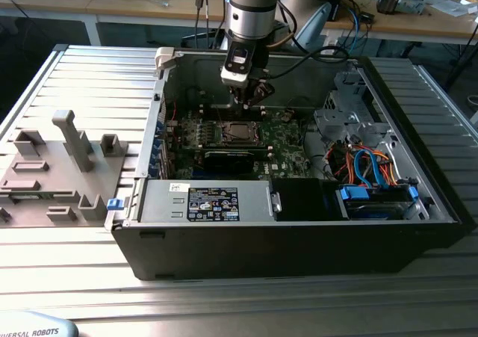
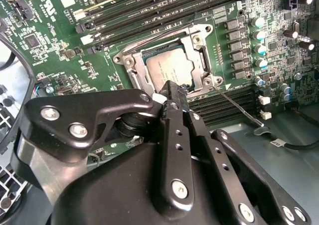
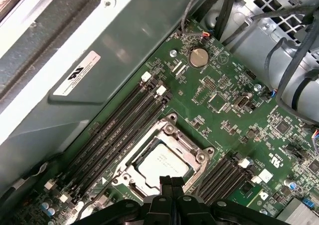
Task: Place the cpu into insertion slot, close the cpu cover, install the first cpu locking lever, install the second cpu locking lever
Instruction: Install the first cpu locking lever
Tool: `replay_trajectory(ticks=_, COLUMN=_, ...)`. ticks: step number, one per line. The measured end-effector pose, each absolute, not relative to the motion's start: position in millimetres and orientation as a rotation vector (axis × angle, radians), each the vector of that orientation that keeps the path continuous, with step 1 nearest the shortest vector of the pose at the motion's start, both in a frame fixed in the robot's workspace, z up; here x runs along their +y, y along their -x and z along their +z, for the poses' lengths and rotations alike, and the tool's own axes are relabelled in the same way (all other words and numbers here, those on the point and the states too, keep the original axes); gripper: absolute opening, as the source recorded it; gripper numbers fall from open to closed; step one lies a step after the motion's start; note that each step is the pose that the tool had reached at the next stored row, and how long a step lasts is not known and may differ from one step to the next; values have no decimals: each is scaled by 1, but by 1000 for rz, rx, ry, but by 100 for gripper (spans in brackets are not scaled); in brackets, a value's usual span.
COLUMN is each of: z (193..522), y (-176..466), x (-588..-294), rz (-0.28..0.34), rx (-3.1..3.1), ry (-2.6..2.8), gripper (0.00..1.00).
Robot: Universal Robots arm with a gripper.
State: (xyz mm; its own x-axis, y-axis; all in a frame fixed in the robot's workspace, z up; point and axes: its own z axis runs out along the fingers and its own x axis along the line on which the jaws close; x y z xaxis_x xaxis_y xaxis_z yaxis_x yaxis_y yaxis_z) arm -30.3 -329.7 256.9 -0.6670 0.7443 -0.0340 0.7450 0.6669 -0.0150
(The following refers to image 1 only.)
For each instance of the beige case latch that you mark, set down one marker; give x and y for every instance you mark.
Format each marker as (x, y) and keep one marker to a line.
(164, 57)

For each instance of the wooden desk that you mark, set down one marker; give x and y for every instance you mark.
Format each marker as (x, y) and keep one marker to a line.
(112, 6)
(411, 25)

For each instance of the silver coin battery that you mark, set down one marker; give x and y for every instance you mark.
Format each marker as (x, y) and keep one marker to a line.
(285, 117)

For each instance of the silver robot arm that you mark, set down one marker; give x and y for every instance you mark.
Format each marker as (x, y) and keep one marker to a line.
(254, 8)

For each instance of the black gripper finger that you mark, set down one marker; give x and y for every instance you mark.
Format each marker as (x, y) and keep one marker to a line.
(239, 94)
(261, 90)

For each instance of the grey power supply unit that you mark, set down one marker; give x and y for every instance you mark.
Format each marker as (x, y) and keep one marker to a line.
(160, 202)

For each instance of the green motherboard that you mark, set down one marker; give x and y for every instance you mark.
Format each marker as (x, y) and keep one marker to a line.
(289, 154)

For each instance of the black graphics card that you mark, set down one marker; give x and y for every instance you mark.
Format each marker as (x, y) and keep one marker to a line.
(228, 161)

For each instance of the metal locking lever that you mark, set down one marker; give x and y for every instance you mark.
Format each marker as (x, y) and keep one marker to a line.
(219, 111)

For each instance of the black plastic shroud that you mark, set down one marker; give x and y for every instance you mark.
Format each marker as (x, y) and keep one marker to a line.
(298, 198)

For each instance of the grey parts rack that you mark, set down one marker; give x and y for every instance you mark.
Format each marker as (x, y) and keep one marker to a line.
(56, 187)

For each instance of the silver metal drive cage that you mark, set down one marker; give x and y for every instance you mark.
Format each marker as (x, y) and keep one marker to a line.
(330, 124)

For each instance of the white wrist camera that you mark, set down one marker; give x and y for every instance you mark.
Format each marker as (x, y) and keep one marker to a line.
(235, 73)

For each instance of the hard disk in blue carrier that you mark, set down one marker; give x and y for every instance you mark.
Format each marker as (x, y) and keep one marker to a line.
(354, 195)

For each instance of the black PC case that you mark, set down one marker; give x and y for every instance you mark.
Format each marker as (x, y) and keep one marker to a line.
(261, 251)

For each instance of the blue case latch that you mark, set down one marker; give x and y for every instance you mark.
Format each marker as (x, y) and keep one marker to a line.
(114, 204)

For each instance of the copper heatsink cooler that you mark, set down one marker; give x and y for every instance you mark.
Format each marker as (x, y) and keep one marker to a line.
(390, 2)

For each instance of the pale blue teach pendant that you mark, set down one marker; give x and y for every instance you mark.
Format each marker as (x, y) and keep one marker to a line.
(37, 326)

